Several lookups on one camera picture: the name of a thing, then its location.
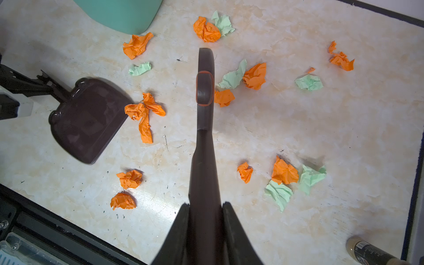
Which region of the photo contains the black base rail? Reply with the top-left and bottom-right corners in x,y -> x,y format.
1,186 -> 142,265

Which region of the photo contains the green trash bin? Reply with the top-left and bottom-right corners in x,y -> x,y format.
75,0 -> 162,35

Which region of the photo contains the dark brown dustpan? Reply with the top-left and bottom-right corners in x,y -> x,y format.
38,73 -> 133,165

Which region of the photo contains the dark brown hand brush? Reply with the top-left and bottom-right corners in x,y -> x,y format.
187,48 -> 224,265

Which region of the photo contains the long orange paper scrap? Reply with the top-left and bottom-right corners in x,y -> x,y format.
124,93 -> 166,144

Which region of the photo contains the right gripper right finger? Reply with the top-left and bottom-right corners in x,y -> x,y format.
223,202 -> 263,265

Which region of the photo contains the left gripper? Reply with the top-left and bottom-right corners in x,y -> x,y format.
1,64 -> 53,120

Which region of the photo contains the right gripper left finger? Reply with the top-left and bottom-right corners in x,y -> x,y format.
151,203 -> 189,265

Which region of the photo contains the brown bottle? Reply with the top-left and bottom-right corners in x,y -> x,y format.
346,236 -> 410,265

